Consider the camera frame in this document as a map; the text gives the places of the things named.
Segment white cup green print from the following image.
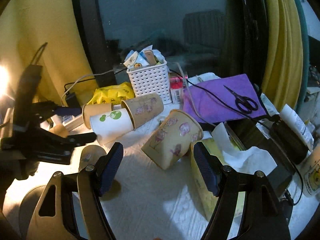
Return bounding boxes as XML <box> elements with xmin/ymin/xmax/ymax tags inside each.
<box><xmin>90</xmin><ymin>108</ymin><xmax>133</xmax><ymax>145</ymax></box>

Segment small brown paper cup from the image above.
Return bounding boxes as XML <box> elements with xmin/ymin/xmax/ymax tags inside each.
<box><xmin>78</xmin><ymin>145</ymin><xmax>107</xmax><ymax>172</ymax></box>

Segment plain brown paper cup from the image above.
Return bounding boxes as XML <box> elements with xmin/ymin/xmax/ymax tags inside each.
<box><xmin>82</xmin><ymin>103</ymin><xmax>112</xmax><ymax>129</ymax></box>

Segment brown floral paper cup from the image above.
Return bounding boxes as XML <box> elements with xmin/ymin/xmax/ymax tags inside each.
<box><xmin>121</xmin><ymin>93</ymin><xmax>164</xmax><ymax>129</ymax></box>

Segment yellowish floral paper cup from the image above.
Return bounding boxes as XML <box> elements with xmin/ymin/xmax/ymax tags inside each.
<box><xmin>141</xmin><ymin>109</ymin><xmax>203</xmax><ymax>170</ymax></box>

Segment black power adapter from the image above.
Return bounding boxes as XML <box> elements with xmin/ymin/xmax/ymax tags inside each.
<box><xmin>64</xmin><ymin>82</ymin><xmax>81</xmax><ymax>108</ymax></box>

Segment yellow tissue box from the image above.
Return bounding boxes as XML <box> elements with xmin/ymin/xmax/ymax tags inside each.
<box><xmin>190</xmin><ymin>137</ymin><xmax>247</xmax><ymax>222</ymax></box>

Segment white tissue paper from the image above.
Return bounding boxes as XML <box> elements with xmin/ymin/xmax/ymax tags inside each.
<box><xmin>212</xmin><ymin>123</ymin><xmax>277</xmax><ymax>176</ymax></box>

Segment yellow snack bag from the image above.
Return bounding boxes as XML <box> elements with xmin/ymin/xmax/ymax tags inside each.
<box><xmin>87</xmin><ymin>82</ymin><xmax>135</xmax><ymax>105</ymax></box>

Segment white tube bottle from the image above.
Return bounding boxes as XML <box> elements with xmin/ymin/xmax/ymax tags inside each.
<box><xmin>279</xmin><ymin>104</ymin><xmax>314</xmax><ymax>152</ymax></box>

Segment black scissors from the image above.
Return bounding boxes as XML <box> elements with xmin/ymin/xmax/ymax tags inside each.
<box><xmin>224</xmin><ymin>85</ymin><xmax>259</xmax><ymax>114</ymax></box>

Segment purple cloth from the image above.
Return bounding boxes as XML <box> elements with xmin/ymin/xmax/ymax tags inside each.
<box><xmin>182</xmin><ymin>74</ymin><xmax>267</xmax><ymax>124</ymax></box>

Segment white perforated plastic basket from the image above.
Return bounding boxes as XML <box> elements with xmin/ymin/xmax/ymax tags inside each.
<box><xmin>127</xmin><ymin>61</ymin><xmax>172</xmax><ymax>105</ymax></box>

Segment yellow curtain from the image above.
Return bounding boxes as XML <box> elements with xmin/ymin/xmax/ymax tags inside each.
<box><xmin>262</xmin><ymin>0</ymin><xmax>303</xmax><ymax>111</ymax></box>

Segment red white carton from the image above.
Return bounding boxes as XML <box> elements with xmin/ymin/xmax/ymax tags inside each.
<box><xmin>169</xmin><ymin>72</ymin><xmax>185</xmax><ymax>104</ymax></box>

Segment white cable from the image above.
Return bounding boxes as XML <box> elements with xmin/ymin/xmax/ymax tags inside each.
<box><xmin>60</xmin><ymin>68</ymin><xmax>126</xmax><ymax>106</ymax></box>

